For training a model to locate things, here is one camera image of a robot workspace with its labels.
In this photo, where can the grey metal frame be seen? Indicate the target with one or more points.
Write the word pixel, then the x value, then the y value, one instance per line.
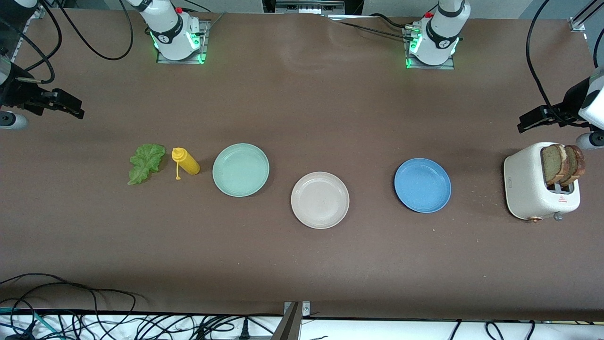
pixel 309 5

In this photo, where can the cream white toaster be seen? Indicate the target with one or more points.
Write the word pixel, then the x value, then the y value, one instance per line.
pixel 524 184

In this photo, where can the aluminium beam with bracket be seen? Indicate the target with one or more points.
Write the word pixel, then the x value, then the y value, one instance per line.
pixel 290 326

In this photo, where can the yellow mustard squeeze bottle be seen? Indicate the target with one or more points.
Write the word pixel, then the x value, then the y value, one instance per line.
pixel 188 164

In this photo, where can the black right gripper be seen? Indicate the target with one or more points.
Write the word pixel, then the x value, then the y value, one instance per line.
pixel 14 91

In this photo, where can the green lettuce leaf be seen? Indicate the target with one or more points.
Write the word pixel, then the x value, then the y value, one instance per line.
pixel 144 163

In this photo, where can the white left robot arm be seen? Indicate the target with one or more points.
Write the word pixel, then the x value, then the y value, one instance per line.
pixel 443 28

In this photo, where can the aluminium corner bracket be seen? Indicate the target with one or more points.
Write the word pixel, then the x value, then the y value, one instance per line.
pixel 38 14

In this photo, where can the aluminium frame profile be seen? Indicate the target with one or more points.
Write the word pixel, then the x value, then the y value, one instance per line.
pixel 576 24

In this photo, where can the blue plate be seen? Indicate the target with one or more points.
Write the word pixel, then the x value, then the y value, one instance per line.
pixel 422 185

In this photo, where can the brown bread slice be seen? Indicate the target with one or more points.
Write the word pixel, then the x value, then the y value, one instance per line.
pixel 576 163
pixel 551 163

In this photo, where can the black power plug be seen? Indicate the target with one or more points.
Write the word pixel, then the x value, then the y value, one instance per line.
pixel 244 330

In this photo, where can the mint green plate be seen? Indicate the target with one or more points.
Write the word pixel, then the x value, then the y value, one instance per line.
pixel 240 170

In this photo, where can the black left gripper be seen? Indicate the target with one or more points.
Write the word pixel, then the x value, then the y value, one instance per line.
pixel 572 102

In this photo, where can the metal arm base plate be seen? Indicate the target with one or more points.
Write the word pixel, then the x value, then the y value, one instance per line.
pixel 439 67
pixel 204 38

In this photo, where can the beige plate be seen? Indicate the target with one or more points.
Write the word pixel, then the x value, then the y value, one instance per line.
pixel 320 200

